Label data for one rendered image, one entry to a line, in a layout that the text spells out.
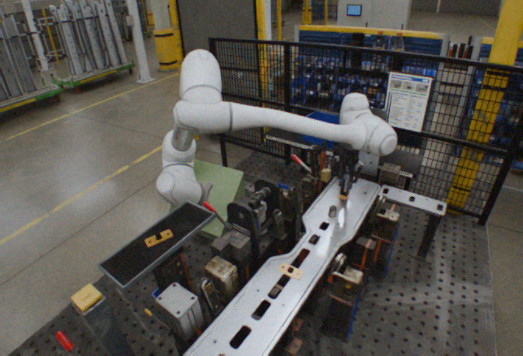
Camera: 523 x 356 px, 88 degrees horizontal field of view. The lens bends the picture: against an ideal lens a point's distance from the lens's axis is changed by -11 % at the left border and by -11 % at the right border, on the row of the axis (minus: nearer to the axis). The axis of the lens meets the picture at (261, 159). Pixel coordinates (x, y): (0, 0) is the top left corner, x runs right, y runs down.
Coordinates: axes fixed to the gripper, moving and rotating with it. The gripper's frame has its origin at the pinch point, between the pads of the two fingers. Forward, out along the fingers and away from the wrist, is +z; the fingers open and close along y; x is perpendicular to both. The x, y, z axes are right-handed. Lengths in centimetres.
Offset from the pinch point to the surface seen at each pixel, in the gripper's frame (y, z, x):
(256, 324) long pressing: 2, 5, -69
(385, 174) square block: 11.9, 2.5, 23.0
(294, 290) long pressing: 5, 5, -53
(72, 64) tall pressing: -751, 47, 210
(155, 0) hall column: -658, -75, 419
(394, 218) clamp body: 23.4, 1.2, -8.0
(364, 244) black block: 17.0, 6.6, -21.7
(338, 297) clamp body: 16.4, 11.6, -43.8
